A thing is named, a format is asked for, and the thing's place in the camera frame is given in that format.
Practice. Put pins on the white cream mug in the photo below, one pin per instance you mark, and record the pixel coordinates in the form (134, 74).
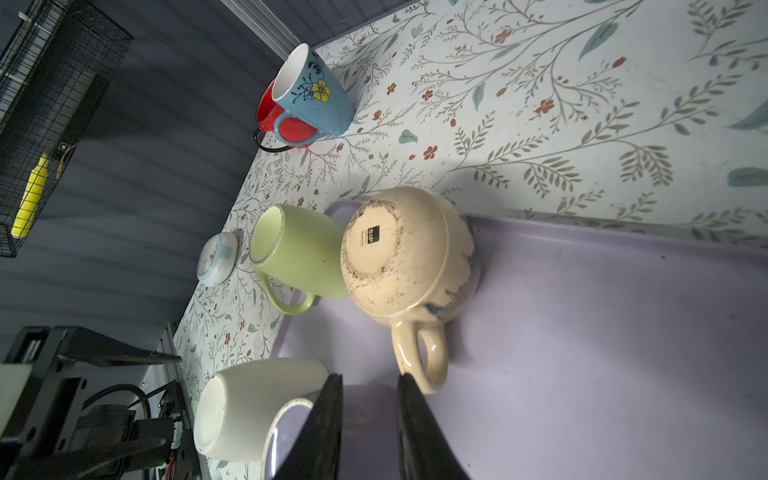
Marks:
(238, 404)

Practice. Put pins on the purple mug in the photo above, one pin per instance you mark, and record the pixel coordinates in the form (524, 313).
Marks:
(284, 431)

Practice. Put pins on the red mug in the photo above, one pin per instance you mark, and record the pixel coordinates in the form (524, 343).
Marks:
(297, 132)

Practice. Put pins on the clear tape roll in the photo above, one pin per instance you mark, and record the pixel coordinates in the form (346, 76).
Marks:
(217, 259)

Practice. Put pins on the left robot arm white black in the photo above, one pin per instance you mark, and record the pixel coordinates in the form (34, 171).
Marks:
(53, 428)

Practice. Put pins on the yellow marker pen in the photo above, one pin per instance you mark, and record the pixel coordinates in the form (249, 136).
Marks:
(31, 198)

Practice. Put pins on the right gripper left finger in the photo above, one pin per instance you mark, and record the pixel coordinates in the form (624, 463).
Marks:
(316, 451)

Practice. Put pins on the beige ceramic teapot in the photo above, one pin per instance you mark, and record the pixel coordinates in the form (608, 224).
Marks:
(410, 262)

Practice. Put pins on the blue floral mug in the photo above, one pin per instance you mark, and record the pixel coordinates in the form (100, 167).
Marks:
(306, 88)

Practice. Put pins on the floral table mat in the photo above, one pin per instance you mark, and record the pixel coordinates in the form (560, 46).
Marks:
(634, 116)

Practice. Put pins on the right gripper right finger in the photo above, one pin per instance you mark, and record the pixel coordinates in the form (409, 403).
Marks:
(424, 452)

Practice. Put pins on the light green mug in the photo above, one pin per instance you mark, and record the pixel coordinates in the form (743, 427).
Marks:
(300, 248)

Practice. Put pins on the lilac plastic tray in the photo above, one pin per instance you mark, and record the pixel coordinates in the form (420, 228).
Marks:
(584, 354)

